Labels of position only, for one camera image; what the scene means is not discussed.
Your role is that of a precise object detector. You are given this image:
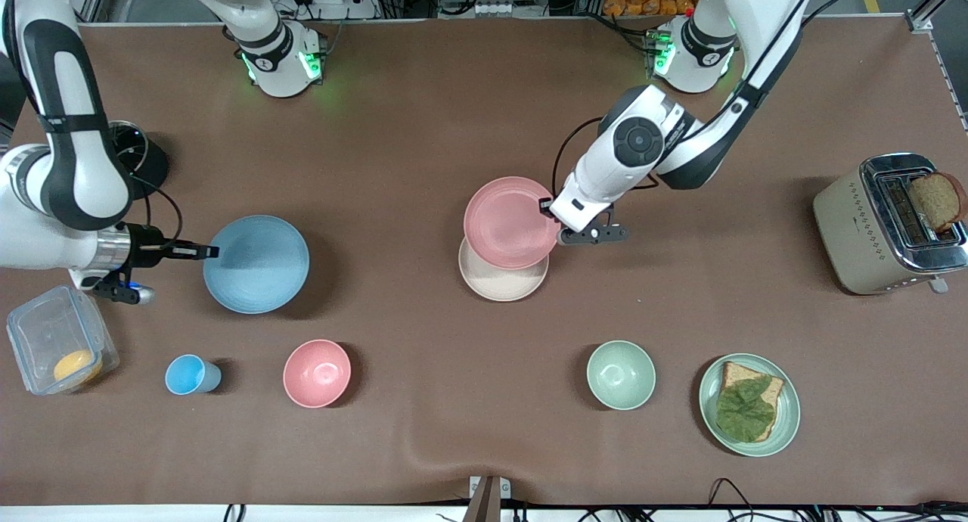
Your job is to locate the black pot with blue handle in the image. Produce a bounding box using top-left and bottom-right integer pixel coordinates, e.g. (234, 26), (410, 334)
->
(108, 120), (169, 202)

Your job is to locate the beige silver toaster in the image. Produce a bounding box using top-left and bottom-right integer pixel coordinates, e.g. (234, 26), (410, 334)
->
(812, 153), (968, 297)

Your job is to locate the green lettuce leaf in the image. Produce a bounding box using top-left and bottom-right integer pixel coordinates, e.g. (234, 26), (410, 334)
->
(715, 375), (777, 443)

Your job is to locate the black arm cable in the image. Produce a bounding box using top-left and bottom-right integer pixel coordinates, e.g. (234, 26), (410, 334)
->
(551, 0), (872, 199)
(127, 172), (185, 244)

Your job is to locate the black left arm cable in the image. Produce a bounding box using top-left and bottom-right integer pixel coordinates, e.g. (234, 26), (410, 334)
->
(551, 0), (872, 199)

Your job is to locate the beige plate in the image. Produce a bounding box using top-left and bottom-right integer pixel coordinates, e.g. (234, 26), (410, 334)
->
(458, 235), (551, 303)

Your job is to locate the blue plate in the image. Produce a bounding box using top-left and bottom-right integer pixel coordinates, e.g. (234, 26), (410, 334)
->
(202, 215), (311, 315)

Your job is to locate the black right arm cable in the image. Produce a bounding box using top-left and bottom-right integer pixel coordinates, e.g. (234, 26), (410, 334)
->
(127, 172), (185, 244)

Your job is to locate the green bowl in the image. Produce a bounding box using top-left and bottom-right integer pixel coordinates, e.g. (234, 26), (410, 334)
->
(586, 340), (657, 412)

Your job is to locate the clear plastic container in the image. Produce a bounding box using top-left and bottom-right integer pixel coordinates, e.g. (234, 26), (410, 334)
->
(6, 284), (120, 396)

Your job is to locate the black looped floor cable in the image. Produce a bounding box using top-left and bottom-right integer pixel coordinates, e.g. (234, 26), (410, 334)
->
(707, 477), (759, 522)

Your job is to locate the brown table cloth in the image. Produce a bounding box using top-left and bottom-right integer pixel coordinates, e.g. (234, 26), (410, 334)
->
(0, 17), (968, 508)

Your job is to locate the green plate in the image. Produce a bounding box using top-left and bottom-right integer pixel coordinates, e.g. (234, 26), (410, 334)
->
(698, 353), (801, 458)

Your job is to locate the metal table clamp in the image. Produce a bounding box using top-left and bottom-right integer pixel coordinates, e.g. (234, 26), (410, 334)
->
(468, 474), (512, 522)

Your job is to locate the pink plate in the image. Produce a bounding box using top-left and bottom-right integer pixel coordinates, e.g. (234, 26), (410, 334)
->
(462, 176), (563, 272)

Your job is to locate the blue cup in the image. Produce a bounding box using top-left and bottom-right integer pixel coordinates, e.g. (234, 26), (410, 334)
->
(165, 354), (222, 396)

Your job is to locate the brown toast slice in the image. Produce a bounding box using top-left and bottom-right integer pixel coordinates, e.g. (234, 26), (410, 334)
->
(907, 172), (968, 234)

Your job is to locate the brown bread slice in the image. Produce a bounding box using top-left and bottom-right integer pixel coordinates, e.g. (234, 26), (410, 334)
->
(718, 361), (785, 443)

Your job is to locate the yellow orange fruit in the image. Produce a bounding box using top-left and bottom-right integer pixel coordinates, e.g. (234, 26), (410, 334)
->
(53, 350), (104, 385)

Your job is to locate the pink bowl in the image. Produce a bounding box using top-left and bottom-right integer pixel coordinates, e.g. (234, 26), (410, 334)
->
(283, 339), (352, 409)

